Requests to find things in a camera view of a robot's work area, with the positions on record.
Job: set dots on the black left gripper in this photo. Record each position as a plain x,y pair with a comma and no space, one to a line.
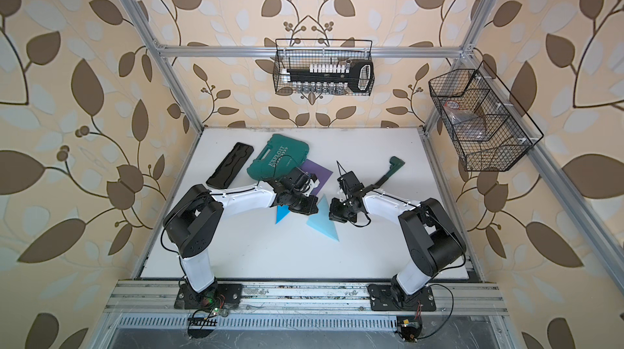
309,208

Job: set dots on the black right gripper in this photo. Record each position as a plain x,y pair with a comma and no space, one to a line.
335,214

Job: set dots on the light blue square paper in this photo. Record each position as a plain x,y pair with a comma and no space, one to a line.
321,221

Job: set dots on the purple square paper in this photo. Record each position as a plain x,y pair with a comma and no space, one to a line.
322,174

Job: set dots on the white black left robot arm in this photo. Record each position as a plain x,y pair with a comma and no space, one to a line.
192,223

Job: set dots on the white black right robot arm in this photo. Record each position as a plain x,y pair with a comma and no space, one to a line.
432,240

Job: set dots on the green plastic tool case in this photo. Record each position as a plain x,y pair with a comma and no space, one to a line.
280,155

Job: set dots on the black foam tool tray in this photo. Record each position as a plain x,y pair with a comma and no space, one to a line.
230,167

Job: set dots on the black socket set holder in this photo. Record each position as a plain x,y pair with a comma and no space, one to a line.
355,76

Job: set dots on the small circuit board right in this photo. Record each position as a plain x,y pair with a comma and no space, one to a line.
409,329

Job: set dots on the small circuit board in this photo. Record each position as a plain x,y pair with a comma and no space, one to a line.
202,322
409,329

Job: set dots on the plastic bag in basket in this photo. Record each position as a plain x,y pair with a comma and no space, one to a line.
467,125

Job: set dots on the small circuit board left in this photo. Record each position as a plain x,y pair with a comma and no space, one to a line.
202,322

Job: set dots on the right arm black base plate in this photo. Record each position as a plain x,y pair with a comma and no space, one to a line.
389,298

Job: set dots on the black wire basket rear wall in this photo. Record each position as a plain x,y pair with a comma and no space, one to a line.
302,52

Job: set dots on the black wire basket wall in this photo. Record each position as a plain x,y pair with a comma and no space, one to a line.
489,128
302,52

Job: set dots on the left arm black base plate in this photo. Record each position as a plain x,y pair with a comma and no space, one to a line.
215,296

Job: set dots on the black wire basket right wall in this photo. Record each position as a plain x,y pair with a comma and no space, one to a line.
489,128

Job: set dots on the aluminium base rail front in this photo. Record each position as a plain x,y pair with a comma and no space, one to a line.
318,298

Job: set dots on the aluminium frame right side rail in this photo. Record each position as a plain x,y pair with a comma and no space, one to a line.
597,235

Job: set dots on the aluminium frame post left rear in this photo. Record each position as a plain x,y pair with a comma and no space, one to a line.
148,38

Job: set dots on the aluminium frame post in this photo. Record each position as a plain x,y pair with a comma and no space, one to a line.
480,12
148,38

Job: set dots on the aluminium frame post right rear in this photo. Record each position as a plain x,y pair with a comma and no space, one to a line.
480,12

